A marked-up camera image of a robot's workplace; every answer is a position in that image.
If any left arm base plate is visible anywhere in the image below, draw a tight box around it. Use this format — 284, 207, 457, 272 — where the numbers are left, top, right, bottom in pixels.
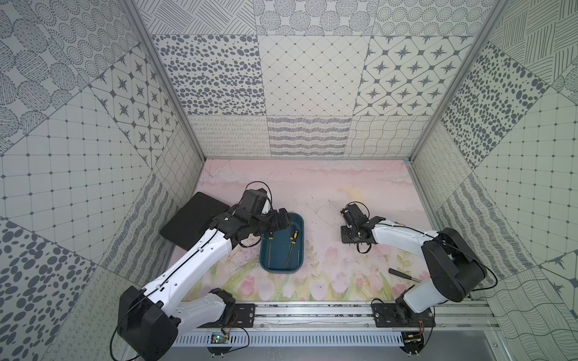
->
200, 303, 257, 329

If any aluminium mounting rail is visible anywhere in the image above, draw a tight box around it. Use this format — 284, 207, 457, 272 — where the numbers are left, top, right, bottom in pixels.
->
128, 301, 498, 332

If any teal plastic storage box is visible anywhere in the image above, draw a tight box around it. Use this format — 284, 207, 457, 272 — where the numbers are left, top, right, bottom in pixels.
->
259, 213, 305, 274

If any small green circuit board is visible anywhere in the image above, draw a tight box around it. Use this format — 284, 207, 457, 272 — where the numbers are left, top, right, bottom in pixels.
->
210, 332, 229, 344

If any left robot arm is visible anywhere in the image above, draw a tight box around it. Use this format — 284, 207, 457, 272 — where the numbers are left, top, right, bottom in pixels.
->
112, 184, 291, 360

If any perforated cable duct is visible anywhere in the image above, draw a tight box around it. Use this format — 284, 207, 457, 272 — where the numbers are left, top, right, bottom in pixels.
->
173, 331, 403, 347

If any black box lid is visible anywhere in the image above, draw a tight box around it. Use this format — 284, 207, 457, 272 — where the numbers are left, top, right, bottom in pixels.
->
160, 192, 230, 251

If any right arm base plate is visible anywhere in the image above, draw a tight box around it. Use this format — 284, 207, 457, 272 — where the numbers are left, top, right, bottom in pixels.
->
370, 302, 436, 328

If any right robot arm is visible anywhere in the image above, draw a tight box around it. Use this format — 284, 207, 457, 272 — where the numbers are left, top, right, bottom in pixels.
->
340, 202, 489, 322

